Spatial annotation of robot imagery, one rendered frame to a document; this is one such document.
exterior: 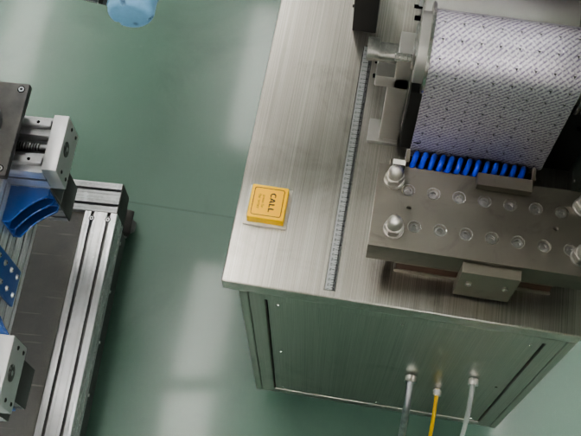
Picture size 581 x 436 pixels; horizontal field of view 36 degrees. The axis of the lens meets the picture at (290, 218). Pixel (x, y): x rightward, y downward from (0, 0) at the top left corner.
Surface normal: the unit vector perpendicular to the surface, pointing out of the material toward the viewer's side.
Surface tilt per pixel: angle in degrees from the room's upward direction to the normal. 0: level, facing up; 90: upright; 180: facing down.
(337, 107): 0
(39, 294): 0
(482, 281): 90
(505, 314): 0
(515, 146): 90
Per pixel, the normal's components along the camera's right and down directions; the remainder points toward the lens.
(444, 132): -0.17, 0.90
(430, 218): -0.01, -0.41
